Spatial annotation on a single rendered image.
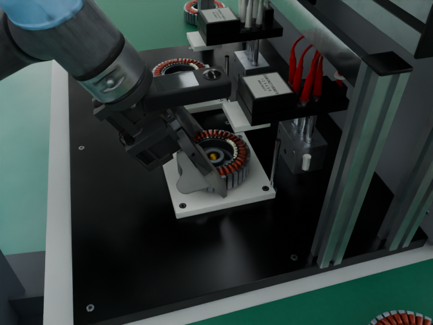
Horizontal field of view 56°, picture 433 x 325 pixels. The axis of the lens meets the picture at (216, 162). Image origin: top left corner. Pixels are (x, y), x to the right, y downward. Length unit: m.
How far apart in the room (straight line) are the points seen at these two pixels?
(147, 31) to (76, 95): 0.34
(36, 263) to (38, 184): 0.42
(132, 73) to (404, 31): 0.28
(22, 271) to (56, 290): 0.99
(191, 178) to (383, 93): 0.29
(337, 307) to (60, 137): 0.55
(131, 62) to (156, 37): 0.62
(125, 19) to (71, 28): 0.77
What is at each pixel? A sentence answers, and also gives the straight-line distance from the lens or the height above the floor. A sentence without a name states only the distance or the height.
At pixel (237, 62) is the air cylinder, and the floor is 0.81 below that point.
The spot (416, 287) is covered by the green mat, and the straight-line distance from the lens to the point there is 0.60.
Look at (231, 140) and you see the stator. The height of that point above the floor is 0.82.
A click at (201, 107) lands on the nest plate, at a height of 0.78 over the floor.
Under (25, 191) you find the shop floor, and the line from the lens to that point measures 1.85.
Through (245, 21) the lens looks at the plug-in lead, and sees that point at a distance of 0.77.
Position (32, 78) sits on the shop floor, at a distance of 2.59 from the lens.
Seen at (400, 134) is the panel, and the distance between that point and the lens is 0.63.
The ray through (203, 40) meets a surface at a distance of 0.77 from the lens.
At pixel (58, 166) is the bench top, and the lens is 0.74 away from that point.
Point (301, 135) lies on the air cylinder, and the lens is 0.65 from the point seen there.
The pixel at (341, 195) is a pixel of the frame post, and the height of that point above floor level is 0.91.
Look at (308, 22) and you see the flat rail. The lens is 0.48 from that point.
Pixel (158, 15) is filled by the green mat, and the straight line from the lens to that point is 1.22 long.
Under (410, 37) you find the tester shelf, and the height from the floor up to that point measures 1.08.
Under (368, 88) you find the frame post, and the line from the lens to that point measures 0.38.
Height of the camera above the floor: 1.22
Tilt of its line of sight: 43 degrees down
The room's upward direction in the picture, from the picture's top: straight up
